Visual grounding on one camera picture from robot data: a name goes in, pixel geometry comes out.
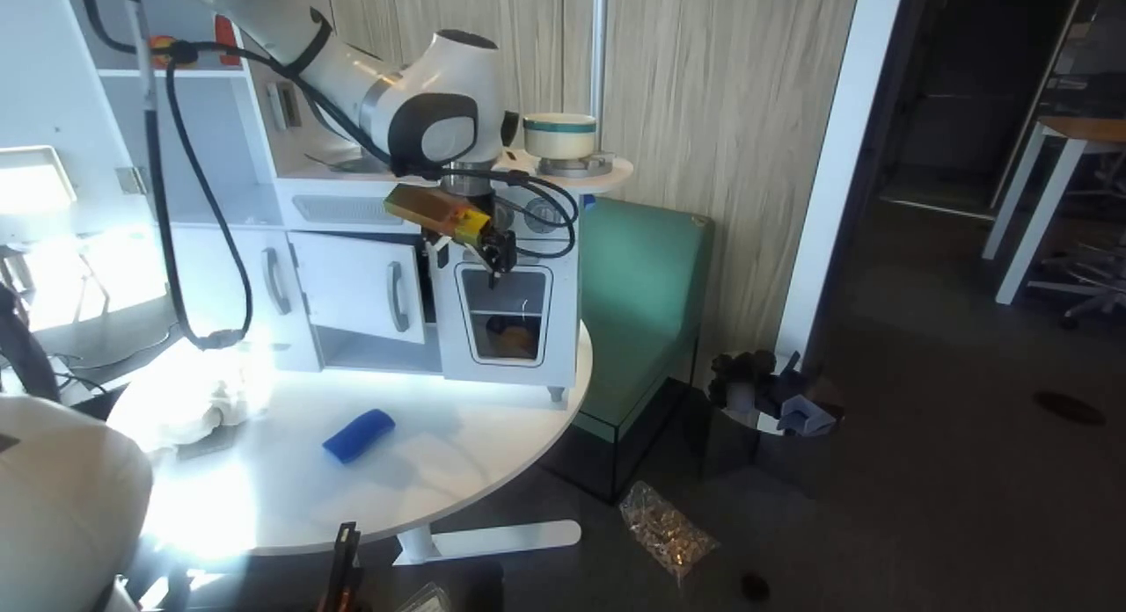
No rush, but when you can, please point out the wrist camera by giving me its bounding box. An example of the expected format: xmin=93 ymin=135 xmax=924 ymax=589
xmin=384 ymin=185 xmax=493 ymax=249

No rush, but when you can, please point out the office chair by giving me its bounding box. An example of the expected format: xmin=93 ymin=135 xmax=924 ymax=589
xmin=1024 ymin=239 xmax=1126 ymax=332

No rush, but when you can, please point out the white toy kitchen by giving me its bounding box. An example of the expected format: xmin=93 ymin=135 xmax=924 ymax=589
xmin=0 ymin=0 xmax=635 ymax=407

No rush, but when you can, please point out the white table with wooden top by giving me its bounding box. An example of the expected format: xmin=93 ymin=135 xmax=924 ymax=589
xmin=980 ymin=114 xmax=1126 ymax=306

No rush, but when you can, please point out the white door with window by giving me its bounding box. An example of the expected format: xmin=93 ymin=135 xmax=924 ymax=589
xmin=437 ymin=259 xmax=579 ymax=387

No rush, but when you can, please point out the clear plastic bag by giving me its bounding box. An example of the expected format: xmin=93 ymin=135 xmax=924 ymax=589
xmin=618 ymin=480 xmax=721 ymax=583

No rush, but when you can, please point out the white cloth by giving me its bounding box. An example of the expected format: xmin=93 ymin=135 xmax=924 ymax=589
xmin=130 ymin=353 xmax=269 ymax=450

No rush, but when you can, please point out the green bench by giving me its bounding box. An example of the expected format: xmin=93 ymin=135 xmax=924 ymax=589
xmin=538 ymin=196 xmax=716 ymax=505

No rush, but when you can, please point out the grey toy burner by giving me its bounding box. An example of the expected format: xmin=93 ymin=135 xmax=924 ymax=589
xmin=536 ymin=152 xmax=615 ymax=179

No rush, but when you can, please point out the grey upper door handle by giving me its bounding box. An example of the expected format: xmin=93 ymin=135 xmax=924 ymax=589
xmin=267 ymin=80 xmax=302 ymax=135

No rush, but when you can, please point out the clear packet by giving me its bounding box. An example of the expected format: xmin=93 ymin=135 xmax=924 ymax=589
xmin=394 ymin=581 xmax=455 ymax=612

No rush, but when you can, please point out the black tool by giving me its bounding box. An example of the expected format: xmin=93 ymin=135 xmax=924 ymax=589
xmin=318 ymin=521 xmax=364 ymax=612

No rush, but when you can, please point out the grey cabinet door handle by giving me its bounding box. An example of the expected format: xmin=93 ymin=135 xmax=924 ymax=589
xmin=386 ymin=260 xmax=413 ymax=334
xmin=260 ymin=246 xmax=292 ymax=317

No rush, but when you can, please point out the toy kitchen sink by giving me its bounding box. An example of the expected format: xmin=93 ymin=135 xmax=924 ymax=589
xmin=303 ymin=150 xmax=394 ymax=175

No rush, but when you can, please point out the tall white kitchen door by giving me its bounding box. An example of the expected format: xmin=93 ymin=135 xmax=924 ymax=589
xmin=0 ymin=0 xmax=170 ymax=237

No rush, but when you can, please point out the cream and green pot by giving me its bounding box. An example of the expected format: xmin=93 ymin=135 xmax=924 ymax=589
xmin=523 ymin=113 xmax=600 ymax=161

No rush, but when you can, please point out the red object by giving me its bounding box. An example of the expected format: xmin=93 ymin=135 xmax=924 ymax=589
xmin=214 ymin=14 xmax=244 ymax=68

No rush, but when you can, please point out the bin with dark items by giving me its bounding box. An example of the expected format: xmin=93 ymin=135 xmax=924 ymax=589
xmin=702 ymin=349 xmax=846 ymax=500

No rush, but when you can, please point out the white cabinet door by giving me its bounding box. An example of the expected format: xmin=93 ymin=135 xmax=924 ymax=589
xmin=289 ymin=231 xmax=428 ymax=346
xmin=171 ymin=229 xmax=323 ymax=373

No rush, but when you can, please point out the silver pole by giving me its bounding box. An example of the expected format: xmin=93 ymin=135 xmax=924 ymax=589
xmin=589 ymin=0 xmax=611 ymax=120

